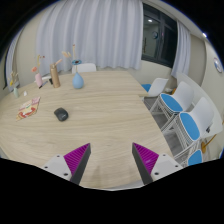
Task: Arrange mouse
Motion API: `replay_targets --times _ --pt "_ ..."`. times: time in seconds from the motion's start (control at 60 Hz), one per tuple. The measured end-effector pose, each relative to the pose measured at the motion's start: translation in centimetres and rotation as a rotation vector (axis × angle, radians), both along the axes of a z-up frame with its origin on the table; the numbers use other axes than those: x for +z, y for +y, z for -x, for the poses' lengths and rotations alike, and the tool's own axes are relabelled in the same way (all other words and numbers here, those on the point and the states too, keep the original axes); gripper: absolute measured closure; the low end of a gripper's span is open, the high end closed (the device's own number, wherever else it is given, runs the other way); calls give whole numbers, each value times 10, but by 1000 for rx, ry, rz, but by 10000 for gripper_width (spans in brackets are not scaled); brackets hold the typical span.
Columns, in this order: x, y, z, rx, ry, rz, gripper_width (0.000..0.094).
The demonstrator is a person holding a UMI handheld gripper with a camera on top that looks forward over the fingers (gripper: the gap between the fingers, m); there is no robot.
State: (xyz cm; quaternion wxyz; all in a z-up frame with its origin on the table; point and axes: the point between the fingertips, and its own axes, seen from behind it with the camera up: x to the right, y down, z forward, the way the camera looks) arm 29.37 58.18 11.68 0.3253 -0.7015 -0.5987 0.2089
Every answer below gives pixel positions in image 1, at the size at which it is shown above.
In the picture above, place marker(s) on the white curtain centre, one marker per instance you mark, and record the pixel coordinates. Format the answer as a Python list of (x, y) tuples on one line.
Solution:
[(107, 33)]

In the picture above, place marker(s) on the white chair blue seat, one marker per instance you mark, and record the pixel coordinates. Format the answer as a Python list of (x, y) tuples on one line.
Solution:
[(189, 157), (156, 87), (191, 126), (172, 105)]

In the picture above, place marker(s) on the blue teardrop vase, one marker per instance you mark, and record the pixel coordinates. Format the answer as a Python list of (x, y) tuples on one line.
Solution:
[(77, 80)]

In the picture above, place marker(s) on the small green vase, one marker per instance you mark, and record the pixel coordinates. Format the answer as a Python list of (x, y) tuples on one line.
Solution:
[(13, 81)]

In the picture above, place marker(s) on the white chair behind table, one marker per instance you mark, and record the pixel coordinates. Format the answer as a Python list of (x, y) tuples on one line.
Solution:
[(86, 67)]

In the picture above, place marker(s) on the colourful booklet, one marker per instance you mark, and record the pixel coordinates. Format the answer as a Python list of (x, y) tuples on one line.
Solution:
[(28, 108)]

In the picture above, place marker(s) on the white curtain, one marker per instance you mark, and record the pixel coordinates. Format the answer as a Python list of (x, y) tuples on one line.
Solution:
[(107, 33), (183, 51)]

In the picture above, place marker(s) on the white chair blue seat far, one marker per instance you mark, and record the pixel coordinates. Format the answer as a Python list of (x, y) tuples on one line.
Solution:
[(156, 87)]

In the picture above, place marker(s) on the white chair blue seat nearest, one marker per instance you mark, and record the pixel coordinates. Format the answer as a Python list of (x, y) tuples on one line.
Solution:
[(189, 157)]

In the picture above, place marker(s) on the pink vase with flowers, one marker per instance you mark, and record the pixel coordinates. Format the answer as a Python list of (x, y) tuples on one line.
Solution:
[(35, 70)]

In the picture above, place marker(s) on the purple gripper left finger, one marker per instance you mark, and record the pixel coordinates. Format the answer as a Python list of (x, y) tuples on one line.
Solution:
[(71, 166)]

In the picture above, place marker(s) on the round wall clock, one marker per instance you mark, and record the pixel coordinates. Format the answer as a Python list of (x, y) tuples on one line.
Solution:
[(217, 65)]

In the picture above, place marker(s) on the black computer mouse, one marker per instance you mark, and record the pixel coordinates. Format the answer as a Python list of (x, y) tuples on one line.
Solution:
[(61, 114)]

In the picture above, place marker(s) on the white curtain right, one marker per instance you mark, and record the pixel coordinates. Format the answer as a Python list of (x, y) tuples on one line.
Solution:
[(183, 51)]

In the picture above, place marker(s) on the dark window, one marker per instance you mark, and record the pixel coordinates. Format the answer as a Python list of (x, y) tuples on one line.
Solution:
[(159, 37)]

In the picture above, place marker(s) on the tan bottle vase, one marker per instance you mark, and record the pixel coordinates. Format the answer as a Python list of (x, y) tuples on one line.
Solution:
[(54, 74)]

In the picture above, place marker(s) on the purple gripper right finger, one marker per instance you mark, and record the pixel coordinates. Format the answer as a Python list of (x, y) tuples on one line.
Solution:
[(153, 166)]

